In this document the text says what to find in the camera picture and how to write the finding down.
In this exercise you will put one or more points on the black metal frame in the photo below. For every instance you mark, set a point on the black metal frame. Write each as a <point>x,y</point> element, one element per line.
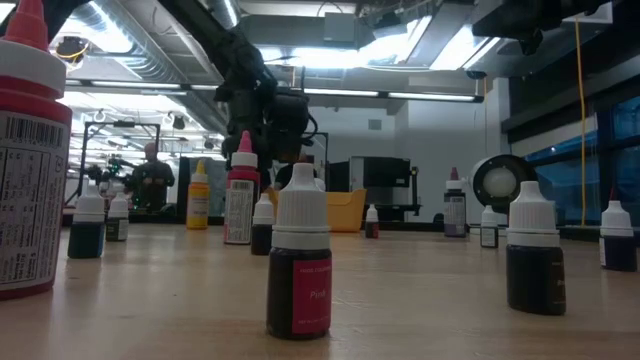
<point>124,124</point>

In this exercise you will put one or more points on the white spotlight lamp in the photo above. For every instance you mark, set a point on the white spotlight lamp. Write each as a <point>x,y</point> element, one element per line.
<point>500,182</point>

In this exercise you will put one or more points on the large yellow food coloring bottle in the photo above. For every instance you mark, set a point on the large yellow food coloring bottle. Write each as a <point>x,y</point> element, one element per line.
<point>198,205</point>

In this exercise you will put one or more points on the black stand pole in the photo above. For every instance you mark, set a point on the black stand pole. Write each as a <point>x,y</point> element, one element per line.
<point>414,187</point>

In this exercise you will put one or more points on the black background robot arm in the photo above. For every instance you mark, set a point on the black background robot arm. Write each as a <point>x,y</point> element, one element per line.
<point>102,174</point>

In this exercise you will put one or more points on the small green dropper bottle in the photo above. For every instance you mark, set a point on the small green dropper bottle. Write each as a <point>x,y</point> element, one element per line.
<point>117,230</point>

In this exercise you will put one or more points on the large purple food coloring bottle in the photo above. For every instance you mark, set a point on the large purple food coloring bottle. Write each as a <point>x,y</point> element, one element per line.
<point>454,215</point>

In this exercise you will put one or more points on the grey ceiling box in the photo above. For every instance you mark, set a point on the grey ceiling box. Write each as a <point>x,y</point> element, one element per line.
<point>340,27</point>

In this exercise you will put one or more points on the small pink dropper bottle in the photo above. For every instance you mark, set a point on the small pink dropper bottle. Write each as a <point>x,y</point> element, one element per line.
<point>295,300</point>

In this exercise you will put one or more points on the large red food coloring bottle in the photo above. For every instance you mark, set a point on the large red food coloring bottle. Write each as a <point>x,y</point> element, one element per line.
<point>30,200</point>

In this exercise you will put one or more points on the small red dropper bottle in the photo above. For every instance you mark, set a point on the small red dropper bottle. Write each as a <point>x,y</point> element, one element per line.
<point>371,230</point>

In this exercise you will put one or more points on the small dark dropper bottle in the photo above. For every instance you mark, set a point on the small dark dropper bottle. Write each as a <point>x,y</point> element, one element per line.
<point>261,240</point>

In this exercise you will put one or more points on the small black rounded object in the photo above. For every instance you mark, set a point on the small black rounded object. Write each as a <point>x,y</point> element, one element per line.
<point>438,218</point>

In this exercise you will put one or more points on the small violet dropper bottle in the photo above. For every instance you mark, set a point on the small violet dropper bottle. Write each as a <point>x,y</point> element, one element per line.
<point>620,255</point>

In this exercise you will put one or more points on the small brown dropper bottle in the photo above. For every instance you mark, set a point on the small brown dropper bottle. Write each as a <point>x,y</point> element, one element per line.
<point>535,280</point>

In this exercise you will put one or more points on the small black dropper bottle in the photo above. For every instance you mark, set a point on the small black dropper bottle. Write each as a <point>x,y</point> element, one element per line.
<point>489,237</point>

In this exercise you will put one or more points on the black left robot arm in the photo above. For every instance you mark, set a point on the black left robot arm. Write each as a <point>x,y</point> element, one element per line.
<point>210,35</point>

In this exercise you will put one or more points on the yellow plastic bin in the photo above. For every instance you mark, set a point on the yellow plastic bin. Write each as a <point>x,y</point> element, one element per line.
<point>347,210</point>

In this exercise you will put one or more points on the large pink food coloring bottle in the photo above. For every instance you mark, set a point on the large pink food coloring bottle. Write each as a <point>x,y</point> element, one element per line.
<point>240,210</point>

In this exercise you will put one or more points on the black and white cabinet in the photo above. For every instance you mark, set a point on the black and white cabinet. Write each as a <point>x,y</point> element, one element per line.
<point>385,172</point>

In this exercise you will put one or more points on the ceiling light strip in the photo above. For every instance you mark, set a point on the ceiling light strip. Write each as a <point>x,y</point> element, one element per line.
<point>135,85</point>
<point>430,96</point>

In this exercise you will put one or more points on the small teal dropper bottle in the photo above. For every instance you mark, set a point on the small teal dropper bottle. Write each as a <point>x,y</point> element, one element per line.
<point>86,240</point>

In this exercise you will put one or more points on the black aluminium table frame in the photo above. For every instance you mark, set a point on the black aluminium table frame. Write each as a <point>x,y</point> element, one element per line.
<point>160,219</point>

